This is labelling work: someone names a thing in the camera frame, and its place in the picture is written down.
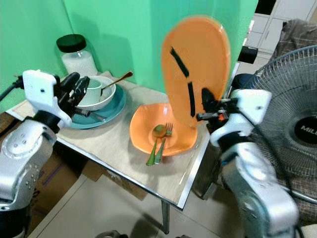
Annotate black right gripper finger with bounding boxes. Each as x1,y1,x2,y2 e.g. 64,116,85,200
201,88,217,117

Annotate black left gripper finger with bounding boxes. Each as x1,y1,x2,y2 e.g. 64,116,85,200
59,72,80,96
73,77,91,106

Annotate white mug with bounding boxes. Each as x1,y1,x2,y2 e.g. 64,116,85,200
82,79,105,106

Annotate orange plate with black strips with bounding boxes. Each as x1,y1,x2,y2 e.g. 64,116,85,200
161,15,232,130

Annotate glass jar with black lid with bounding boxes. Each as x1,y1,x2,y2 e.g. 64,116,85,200
56,34,99,79

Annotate pale white bowl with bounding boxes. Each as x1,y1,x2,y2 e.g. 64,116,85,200
78,75,116,112

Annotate dark metal utensil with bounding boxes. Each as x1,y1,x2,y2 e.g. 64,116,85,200
79,110,108,121

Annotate teal plate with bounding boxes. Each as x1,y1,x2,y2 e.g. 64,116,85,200
64,84,127,130

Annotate gold metal spoon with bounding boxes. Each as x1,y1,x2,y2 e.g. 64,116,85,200
101,71,134,96

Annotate green fork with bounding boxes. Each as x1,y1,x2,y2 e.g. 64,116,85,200
154,122,174,165

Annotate green spoon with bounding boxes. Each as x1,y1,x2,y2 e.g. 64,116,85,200
146,124,166,167

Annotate plain orange plate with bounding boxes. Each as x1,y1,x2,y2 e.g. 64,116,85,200
129,103,199,157

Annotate green backdrop cloth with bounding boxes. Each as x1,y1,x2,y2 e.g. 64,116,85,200
0,0,259,107

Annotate small brown cardboard box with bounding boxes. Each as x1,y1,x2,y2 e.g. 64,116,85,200
30,154,114,234

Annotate white cabinet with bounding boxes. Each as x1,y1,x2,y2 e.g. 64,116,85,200
253,0,317,50

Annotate metal table leg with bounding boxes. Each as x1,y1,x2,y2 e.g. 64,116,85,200
161,201,172,235

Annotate grey robot foot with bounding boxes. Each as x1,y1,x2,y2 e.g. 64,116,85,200
108,230,132,238

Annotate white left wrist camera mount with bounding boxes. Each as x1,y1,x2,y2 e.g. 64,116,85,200
23,69,64,128

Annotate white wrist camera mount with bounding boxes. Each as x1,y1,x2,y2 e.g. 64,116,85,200
23,69,64,128
228,89,273,127

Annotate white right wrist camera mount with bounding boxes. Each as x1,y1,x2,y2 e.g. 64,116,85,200
228,89,273,127

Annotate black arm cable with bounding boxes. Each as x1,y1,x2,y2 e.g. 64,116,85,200
0,79,28,100

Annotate black wire-guard fan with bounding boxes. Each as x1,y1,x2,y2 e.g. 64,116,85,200
248,45,317,205

